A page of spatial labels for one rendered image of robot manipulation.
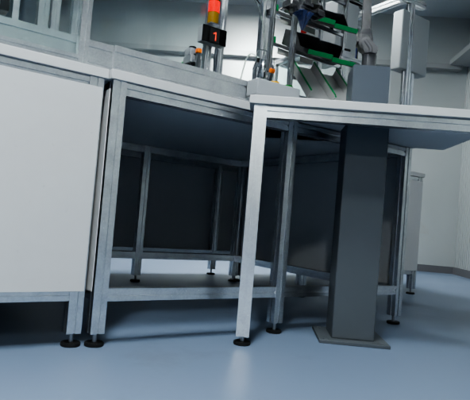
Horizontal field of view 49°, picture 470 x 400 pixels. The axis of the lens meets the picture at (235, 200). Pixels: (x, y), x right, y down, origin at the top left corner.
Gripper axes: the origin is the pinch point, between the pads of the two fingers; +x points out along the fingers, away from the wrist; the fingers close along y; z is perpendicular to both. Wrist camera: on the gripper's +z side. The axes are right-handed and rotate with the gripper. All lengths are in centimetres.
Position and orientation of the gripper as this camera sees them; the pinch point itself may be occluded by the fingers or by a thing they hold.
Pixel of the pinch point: (302, 21)
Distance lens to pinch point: 223.2
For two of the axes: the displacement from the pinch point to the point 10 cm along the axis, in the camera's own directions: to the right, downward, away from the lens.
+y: -8.2, -0.9, -5.6
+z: -5.6, -0.1, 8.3
